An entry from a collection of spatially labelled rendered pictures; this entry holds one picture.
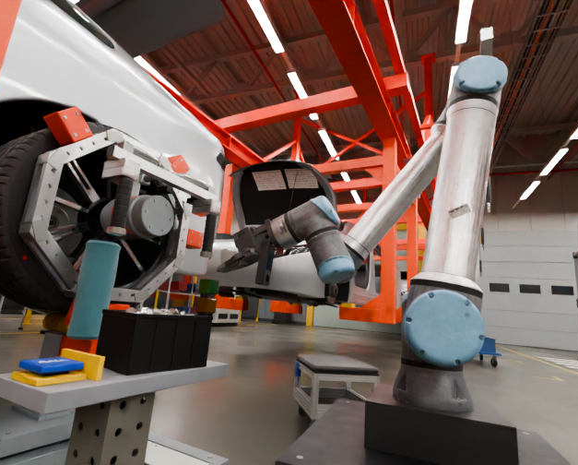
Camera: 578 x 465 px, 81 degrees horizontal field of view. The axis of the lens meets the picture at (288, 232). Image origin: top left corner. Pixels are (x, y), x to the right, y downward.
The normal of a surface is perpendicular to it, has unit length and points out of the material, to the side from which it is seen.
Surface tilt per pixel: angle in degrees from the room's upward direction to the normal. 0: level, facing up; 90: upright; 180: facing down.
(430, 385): 68
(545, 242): 90
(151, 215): 90
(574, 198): 90
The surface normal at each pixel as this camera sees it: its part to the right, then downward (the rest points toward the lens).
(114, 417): 0.88, -0.04
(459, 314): -0.30, -0.18
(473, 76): -0.25, -0.38
